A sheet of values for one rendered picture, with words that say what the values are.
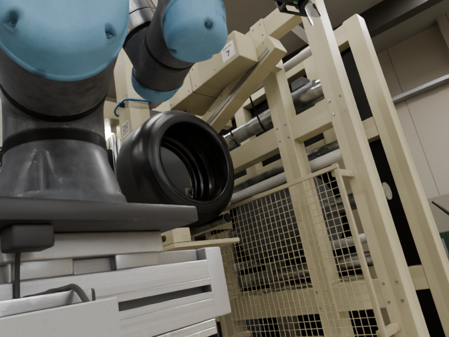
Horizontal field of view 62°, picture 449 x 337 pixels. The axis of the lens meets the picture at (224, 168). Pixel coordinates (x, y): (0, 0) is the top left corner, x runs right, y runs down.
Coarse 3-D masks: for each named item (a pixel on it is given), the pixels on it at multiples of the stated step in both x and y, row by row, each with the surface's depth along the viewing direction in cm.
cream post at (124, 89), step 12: (120, 60) 214; (120, 72) 213; (120, 84) 212; (120, 96) 211; (132, 96) 206; (120, 108) 210; (132, 108) 204; (144, 108) 209; (120, 120) 209; (132, 120) 201; (144, 120) 206; (120, 132) 208
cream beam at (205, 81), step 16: (240, 48) 181; (256, 48) 191; (208, 64) 196; (224, 64) 187; (240, 64) 187; (192, 80) 205; (208, 80) 196; (224, 80) 199; (176, 96) 216; (192, 96) 209; (208, 96) 213; (192, 112) 229
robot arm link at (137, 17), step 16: (144, 0) 54; (144, 16) 53; (128, 32) 53; (144, 32) 52; (128, 48) 53; (144, 48) 50; (144, 64) 52; (160, 64) 50; (192, 64) 52; (144, 80) 54; (160, 80) 52; (176, 80) 53; (144, 96) 57; (160, 96) 57
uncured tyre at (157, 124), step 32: (160, 128) 163; (192, 128) 193; (128, 160) 160; (160, 160) 156; (192, 160) 205; (224, 160) 185; (128, 192) 162; (160, 192) 153; (192, 192) 200; (224, 192) 176; (192, 224) 166
